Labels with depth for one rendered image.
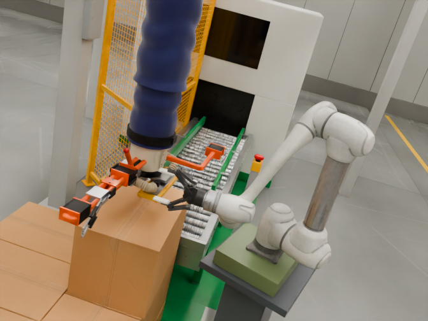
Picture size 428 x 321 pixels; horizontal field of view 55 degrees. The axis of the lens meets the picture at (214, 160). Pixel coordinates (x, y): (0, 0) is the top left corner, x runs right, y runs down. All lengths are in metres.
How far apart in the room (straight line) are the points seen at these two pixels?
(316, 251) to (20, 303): 1.38
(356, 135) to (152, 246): 0.99
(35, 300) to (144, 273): 0.54
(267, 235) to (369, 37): 9.37
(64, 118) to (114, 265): 1.69
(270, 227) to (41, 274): 1.17
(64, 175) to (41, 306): 1.64
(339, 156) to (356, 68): 9.47
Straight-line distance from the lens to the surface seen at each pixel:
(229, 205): 1.67
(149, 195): 1.89
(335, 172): 1.87
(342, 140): 1.79
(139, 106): 1.84
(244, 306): 2.37
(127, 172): 1.77
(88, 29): 3.16
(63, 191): 3.68
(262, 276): 2.11
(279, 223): 2.10
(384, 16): 11.22
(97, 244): 1.98
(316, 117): 1.85
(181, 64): 1.77
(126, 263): 1.97
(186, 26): 1.74
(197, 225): 2.89
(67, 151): 3.50
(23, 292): 2.24
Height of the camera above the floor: 2.07
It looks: 23 degrees down
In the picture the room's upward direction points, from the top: 14 degrees clockwise
